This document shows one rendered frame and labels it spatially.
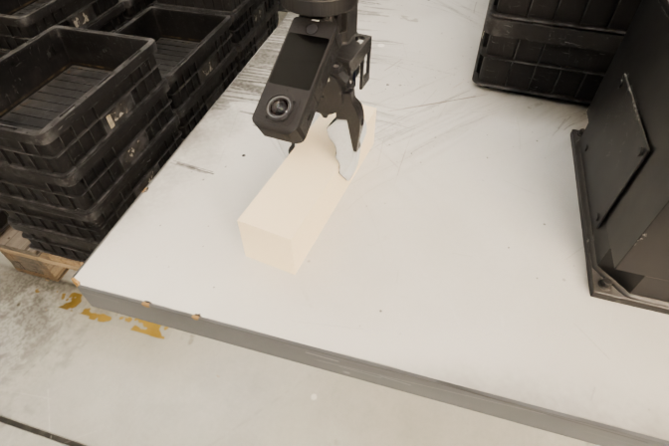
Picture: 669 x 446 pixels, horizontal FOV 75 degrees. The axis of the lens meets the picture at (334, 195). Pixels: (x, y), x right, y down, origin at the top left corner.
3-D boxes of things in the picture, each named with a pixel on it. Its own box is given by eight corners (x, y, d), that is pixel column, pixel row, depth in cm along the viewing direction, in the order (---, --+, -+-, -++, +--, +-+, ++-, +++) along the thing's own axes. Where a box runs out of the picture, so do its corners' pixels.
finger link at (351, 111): (373, 144, 47) (352, 69, 42) (367, 153, 46) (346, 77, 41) (334, 144, 49) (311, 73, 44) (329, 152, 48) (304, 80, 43)
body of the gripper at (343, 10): (371, 86, 49) (379, -28, 41) (341, 127, 44) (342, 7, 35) (311, 72, 52) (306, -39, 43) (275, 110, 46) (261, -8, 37)
